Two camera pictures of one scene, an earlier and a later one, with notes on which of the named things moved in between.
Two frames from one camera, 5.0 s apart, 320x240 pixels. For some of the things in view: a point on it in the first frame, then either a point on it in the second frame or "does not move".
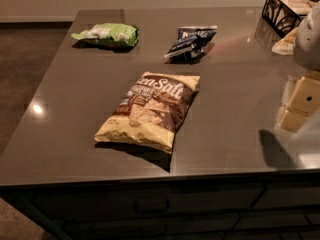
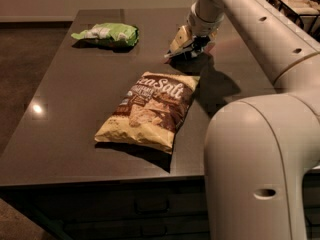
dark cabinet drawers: (284, 206) does not move
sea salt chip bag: (150, 112) does not move
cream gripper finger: (306, 98) -> (197, 27)
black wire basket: (283, 10) does not move
